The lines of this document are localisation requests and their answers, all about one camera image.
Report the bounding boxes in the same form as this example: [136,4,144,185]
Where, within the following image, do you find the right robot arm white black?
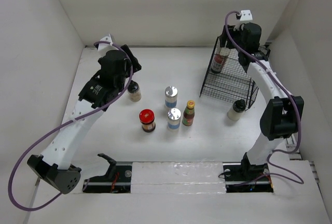
[219,22,304,179]

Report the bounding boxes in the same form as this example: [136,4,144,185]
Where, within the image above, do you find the tall clear black-cap bottle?
[210,48,230,74]

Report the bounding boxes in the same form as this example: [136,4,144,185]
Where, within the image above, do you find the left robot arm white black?
[27,45,142,194]

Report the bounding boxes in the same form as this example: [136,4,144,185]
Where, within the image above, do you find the black-cap spice jar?
[227,99,246,121]
[127,80,142,102]

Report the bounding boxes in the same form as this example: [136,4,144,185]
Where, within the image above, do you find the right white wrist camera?
[233,10,253,30]

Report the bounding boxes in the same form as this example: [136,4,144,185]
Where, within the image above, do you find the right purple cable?
[224,10,305,186]

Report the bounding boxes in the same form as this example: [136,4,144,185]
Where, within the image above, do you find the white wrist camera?
[233,10,253,30]
[94,34,115,53]

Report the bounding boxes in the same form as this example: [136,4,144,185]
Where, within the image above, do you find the silver-lid blue-label shaker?
[168,108,182,131]
[164,86,178,108]

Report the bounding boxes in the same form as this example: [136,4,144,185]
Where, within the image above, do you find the purple cable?
[7,41,134,212]
[224,10,305,186]

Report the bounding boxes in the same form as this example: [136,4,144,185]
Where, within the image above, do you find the black wire basket rack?
[200,38,258,109]

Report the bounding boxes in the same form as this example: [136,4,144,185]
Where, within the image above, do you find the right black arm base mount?
[218,156,274,193]

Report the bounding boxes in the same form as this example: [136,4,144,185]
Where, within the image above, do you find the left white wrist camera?
[94,34,115,53]

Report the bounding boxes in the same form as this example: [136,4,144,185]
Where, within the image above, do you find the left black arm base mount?
[82,153,133,193]

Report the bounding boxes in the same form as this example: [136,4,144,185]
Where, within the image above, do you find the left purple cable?
[7,41,134,212]

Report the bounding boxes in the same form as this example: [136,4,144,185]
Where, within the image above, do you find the yellow-cap brown sauce bottle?
[182,100,195,126]

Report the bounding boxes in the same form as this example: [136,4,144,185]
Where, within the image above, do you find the white foam strip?
[131,161,226,194]

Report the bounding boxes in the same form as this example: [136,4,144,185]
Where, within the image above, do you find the red-lid dark sauce jar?
[139,109,156,133]

